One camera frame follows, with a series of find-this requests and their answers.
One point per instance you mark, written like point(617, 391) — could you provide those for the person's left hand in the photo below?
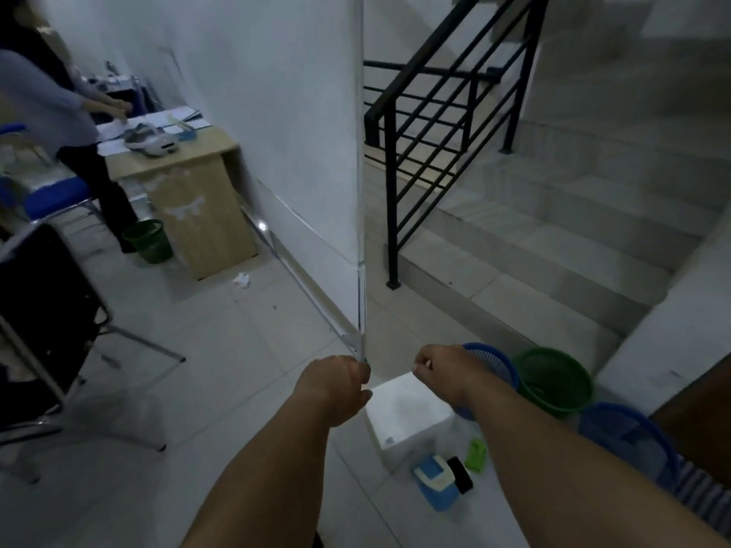
point(331, 388)

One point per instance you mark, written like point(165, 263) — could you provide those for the person's right hand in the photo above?
point(454, 373)

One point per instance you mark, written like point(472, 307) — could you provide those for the person's left fingers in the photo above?
point(363, 388)

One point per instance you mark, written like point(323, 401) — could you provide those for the person's right fingers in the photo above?
point(422, 370)

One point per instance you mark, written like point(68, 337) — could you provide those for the clear plastic bag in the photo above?
point(400, 457)

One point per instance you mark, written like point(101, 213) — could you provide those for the person's right forearm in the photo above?
point(559, 473)

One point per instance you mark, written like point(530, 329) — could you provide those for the person's left forearm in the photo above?
point(268, 479)

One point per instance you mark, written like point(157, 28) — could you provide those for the white square box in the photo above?
point(408, 416)

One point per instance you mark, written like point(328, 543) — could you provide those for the small blue mesh basket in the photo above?
point(501, 362)

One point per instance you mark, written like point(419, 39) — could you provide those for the green flat packet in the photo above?
point(476, 455)

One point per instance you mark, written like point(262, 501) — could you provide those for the black flat block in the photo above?
point(460, 474)

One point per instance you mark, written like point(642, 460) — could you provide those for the blue and white container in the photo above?
point(435, 482)

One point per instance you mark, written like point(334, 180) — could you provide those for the long metal strip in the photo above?
point(302, 282)

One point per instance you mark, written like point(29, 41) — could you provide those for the green mesh basket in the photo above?
point(557, 382)

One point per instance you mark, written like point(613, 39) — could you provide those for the crumpled white paper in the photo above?
point(242, 280)

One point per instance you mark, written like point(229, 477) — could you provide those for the black metal stair railing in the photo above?
point(392, 165)

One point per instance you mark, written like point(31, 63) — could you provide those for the large blue mesh basket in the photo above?
point(634, 442)

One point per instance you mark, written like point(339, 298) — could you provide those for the light wooden desk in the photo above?
point(200, 222)

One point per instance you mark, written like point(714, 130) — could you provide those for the green waste bin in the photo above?
point(149, 240)

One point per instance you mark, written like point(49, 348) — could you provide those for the dark brown wooden panel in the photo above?
point(699, 422)

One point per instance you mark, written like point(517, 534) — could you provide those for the striped shirt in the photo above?
point(705, 496)

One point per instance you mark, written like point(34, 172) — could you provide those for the white headset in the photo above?
point(149, 140)

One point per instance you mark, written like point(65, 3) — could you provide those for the white paper sheets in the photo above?
point(171, 116)

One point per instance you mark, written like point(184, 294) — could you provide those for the blue seat chair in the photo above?
point(54, 196)

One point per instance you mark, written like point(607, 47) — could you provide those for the black metal frame chair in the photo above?
point(40, 313)

